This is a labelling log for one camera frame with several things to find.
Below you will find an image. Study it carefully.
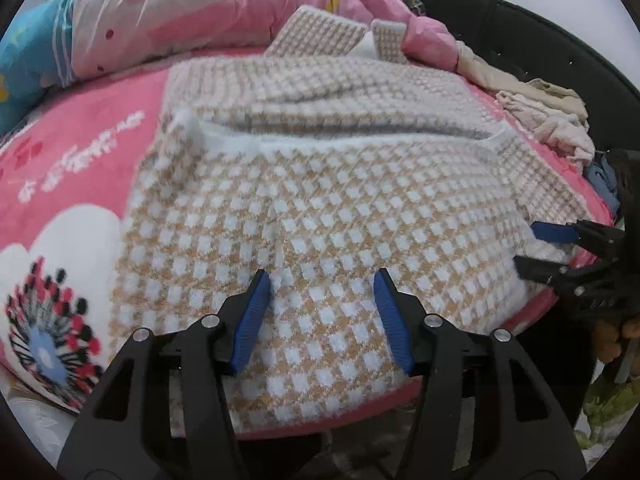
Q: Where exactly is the blue cloth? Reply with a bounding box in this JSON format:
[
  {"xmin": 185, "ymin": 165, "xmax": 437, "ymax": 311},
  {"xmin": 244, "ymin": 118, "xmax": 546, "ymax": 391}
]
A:
[{"xmin": 582, "ymin": 152, "xmax": 621, "ymax": 216}]

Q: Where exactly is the beige garment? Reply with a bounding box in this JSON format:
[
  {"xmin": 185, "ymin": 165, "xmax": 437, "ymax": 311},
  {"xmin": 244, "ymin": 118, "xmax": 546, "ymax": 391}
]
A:
[{"xmin": 455, "ymin": 40, "xmax": 588, "ymax": 111}]

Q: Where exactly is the person's right hand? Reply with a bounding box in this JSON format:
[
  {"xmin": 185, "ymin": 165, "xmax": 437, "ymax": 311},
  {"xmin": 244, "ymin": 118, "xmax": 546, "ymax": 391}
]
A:
[{"xmin": 592, "ymin": 317, "xmax": 640, "ymax": 366}]

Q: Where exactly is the pale fuzzy cloth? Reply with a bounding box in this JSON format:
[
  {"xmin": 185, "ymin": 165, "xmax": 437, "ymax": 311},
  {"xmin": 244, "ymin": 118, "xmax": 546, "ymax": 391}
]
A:
[{"xmin": 495, "ymin": 87, "xmax": 596, "ymax": 171}]

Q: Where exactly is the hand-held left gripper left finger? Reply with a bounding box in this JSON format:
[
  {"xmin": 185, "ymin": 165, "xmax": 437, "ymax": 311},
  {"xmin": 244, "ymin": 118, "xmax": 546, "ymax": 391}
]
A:
[{"xmin": 57, "ymin": 269, "xmax": 272, "ymax": 480}]

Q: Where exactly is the beige white checked sweater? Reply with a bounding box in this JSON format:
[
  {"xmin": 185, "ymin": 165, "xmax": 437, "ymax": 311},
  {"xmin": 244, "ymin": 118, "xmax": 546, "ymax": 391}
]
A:
[{"xmin": 107, "ymin": 5, "xmax": 586, "ymax": 433}]

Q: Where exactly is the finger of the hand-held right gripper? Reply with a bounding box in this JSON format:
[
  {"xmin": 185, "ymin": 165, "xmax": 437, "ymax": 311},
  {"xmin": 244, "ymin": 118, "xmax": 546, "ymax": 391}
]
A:
[
  {"xmin": 514, "ymin": 255, "xmax": 596, "ymax": 301},
  {"xmin": 530, "ymin": 219, "xmax": 626, "ymax": 261}
]

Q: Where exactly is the pink printed duvet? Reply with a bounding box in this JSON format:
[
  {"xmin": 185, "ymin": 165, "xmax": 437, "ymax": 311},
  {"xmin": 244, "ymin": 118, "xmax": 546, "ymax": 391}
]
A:
[{"xmin": 0, "ymin": 0, "xmax": 461, "ymax": 133}]

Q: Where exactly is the pink floral bed blanket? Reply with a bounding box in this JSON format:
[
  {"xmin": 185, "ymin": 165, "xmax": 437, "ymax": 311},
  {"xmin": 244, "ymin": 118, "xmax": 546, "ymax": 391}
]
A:
[{"xmin": 0, "ymin": 47, "xmax": 616, "ymax": 441}]

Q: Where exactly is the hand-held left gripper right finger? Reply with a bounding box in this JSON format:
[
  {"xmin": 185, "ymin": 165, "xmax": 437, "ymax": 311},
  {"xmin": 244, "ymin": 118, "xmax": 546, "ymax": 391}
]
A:
[{"xmin": 374, "ymin": 268, "xmax": 587, "ymax": 480}]

